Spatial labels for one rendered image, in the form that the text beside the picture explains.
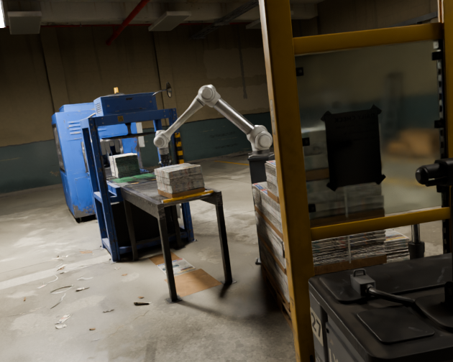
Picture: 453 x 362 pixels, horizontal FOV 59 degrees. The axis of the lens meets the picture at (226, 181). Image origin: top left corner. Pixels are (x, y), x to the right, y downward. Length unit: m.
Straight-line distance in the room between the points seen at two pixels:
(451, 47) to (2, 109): 10.94
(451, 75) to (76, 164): 5.70
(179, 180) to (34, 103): 8.91
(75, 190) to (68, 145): 0.71
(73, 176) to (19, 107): 5.38
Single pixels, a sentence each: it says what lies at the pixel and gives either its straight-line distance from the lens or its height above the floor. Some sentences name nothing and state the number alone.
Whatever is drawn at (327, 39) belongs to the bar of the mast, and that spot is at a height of 1.63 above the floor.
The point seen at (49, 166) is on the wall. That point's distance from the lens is 11.80.
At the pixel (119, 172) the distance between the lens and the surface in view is 5.17.
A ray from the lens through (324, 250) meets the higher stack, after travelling 2.00.
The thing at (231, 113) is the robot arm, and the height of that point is 1.42.
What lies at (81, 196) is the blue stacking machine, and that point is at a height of 0.43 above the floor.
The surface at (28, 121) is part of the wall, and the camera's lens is 11.78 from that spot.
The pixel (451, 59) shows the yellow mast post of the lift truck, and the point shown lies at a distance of 1.78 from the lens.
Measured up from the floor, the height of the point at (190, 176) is 0.96.
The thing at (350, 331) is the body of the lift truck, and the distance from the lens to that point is 1.23.
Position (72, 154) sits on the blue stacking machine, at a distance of 6.66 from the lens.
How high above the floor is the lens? 1.41
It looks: 9 degrees down
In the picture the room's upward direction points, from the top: 7 degrees counter-clockwise
